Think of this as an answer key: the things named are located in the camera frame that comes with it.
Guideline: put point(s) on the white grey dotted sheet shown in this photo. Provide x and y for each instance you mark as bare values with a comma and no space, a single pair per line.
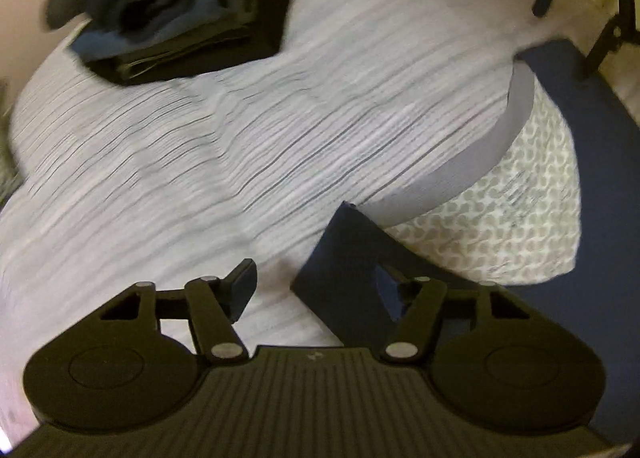
525,198

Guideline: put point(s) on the navy blue cloth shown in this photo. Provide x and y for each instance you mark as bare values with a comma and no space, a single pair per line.
340,263

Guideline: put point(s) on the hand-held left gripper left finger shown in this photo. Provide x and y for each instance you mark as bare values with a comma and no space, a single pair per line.
244,284

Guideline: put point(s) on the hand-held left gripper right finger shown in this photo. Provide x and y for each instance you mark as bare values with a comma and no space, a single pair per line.
387,290

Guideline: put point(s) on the white grey striped bedsheet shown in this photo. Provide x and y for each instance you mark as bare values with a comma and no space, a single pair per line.
300,113

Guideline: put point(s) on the stack of dark clothes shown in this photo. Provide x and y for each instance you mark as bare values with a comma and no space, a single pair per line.
190,13

